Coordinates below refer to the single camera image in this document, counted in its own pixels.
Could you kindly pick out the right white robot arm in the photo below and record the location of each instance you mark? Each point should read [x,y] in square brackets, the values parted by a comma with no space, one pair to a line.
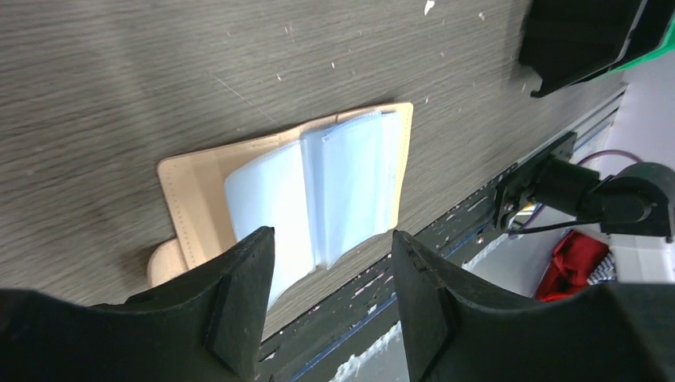
[638,201]

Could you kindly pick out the beige leather card holder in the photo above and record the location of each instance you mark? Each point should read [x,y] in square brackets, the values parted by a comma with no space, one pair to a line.
[325,186]

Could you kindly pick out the black tray with cards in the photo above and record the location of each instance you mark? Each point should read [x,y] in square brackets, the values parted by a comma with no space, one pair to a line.
[570,42]

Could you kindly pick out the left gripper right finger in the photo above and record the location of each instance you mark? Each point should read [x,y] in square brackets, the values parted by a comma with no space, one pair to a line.
[457,326]

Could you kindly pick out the green plastic bin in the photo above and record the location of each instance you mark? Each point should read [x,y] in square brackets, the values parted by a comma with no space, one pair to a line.
[665,47]

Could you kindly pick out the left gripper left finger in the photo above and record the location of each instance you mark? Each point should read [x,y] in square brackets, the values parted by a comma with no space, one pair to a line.
[204,325]

